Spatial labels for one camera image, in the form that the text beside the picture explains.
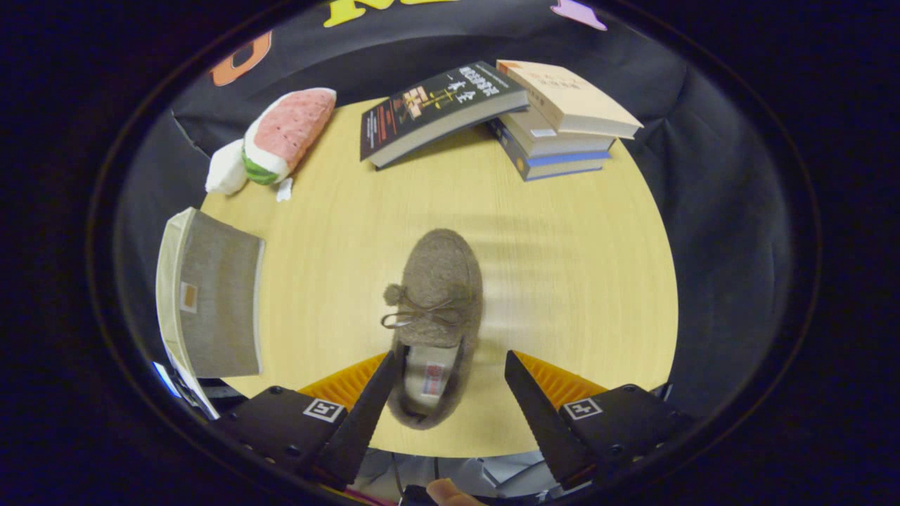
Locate beige cover book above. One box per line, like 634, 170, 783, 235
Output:
496, 59, 644, 139

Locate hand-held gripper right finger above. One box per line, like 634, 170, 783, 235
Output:
505, 350, 693, 489

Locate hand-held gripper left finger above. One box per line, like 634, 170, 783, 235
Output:
214, 351, 398, 489

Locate brown fuzzy shoe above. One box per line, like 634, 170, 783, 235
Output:
381, 228, 484, 431

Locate watermelon slice plush toy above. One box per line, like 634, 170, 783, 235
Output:
241, 87, 338, 203

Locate beige fabric storage box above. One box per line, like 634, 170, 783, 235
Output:
155, 207, 266, 420

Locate grey cover book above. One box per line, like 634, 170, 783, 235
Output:
498, 105, 616, 158

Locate blue cover book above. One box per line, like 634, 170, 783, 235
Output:
490, 118, 611, 182

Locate black cover book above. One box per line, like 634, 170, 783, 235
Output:
360, 60, 530, 169

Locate white plush toy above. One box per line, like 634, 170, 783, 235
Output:
205, 138, 248, 195

